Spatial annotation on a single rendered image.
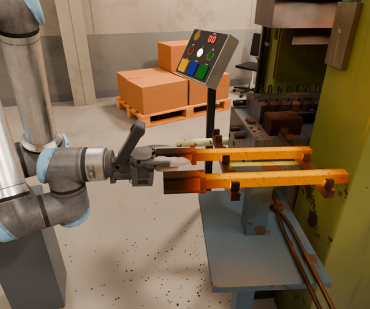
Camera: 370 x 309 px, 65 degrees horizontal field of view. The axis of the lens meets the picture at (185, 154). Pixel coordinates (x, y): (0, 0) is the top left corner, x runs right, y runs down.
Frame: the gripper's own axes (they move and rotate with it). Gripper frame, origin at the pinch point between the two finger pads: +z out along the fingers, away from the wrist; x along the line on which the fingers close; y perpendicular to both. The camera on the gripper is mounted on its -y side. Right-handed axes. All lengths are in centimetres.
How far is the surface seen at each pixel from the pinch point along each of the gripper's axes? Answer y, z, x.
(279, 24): -27, 35, -42
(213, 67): -3, 20, -87
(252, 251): 26.4, 18.4, 9.0
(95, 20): -6, -102, -373
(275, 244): 26.4, 25.6, 6.7
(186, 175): -1.8, -0.4, 12.9
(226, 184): 0.4, 8.4, 13.4
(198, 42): -12, 14, -110
